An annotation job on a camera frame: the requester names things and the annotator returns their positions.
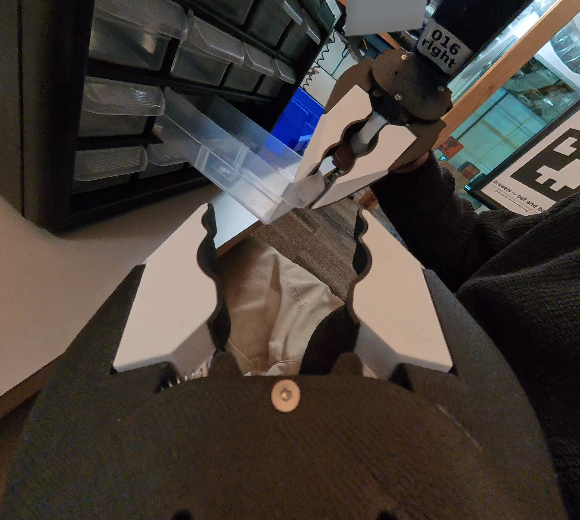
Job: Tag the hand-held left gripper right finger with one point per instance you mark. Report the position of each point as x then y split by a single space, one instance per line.
398 302

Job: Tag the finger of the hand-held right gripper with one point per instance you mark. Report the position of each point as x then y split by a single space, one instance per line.
337 121
380 157

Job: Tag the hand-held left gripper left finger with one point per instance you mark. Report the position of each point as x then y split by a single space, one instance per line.
167 302

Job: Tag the blue plastic bin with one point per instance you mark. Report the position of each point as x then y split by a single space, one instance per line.
294 121

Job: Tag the clear plastic drawer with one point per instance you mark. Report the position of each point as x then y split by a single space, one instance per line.
226 153

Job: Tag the black parts drawer cabinet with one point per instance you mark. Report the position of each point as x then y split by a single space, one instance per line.
45 76

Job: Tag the person's right forearm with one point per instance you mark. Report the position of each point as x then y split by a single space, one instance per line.
430 221

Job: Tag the wooden beam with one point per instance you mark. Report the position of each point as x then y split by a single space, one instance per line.
498 76

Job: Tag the person's beige pants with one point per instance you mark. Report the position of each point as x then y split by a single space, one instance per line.
272 302

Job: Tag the black framed marker sign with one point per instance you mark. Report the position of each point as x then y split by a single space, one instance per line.
543 166

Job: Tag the rows of clear cabinet drawers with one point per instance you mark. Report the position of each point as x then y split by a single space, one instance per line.
131 35

